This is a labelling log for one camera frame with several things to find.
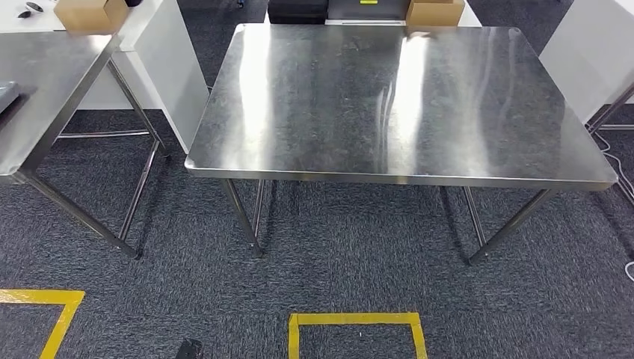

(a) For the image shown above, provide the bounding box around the brown cardboard box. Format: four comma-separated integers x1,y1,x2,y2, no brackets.
53,0,130,34
404,0,467,27

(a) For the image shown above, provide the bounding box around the stainless steel workbench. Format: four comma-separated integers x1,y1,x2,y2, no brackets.
184,22,619,266

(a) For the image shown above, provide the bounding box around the grey machine yellow label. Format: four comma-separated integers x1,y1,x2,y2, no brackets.
325,0,410,25

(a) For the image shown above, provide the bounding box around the black equipment case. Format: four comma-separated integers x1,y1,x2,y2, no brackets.
267,0,330,25

